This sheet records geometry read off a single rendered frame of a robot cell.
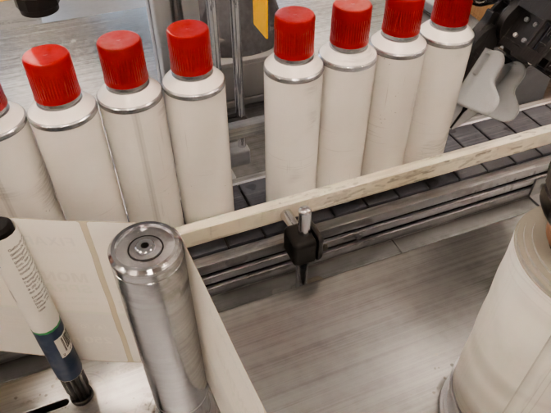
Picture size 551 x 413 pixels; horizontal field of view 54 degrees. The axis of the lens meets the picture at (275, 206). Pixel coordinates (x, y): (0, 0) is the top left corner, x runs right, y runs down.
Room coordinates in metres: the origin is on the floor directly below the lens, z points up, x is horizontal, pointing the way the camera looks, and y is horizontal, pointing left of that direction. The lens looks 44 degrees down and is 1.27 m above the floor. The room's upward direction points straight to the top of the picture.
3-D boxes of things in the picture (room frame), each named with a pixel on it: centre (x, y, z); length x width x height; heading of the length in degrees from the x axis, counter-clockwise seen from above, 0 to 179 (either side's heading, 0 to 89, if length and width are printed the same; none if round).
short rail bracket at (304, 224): (0.34, -0.03, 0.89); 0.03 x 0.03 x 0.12; 22
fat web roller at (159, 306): (0.19, 0.07, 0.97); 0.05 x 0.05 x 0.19
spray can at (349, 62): (0.44, -0.06, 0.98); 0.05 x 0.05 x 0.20
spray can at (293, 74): (0.42, -0.02, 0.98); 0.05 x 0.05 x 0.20
